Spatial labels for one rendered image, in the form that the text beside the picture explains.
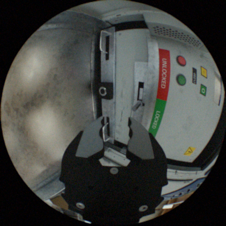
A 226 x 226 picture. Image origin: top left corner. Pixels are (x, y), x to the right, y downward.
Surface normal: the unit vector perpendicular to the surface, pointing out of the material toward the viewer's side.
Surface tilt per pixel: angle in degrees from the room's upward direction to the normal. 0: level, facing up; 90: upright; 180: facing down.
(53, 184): 90
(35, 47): 0
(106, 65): 90
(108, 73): 90
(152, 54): 90
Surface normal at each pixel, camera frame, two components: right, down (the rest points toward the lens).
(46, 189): 0.01, -0.89
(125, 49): -0.54, 0.38
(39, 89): 0.84, 0.25
